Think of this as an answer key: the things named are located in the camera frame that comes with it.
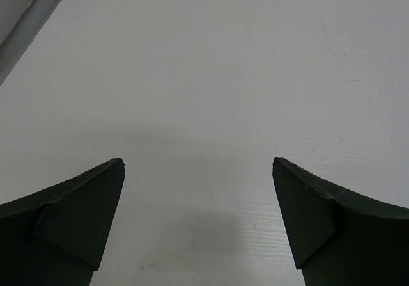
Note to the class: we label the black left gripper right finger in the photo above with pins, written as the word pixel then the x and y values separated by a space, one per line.
pixel 338 236

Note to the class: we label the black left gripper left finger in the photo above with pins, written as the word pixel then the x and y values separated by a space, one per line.
pixel 57 236

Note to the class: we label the aluminium frame rail left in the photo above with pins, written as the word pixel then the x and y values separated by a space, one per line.
pixel 21 20

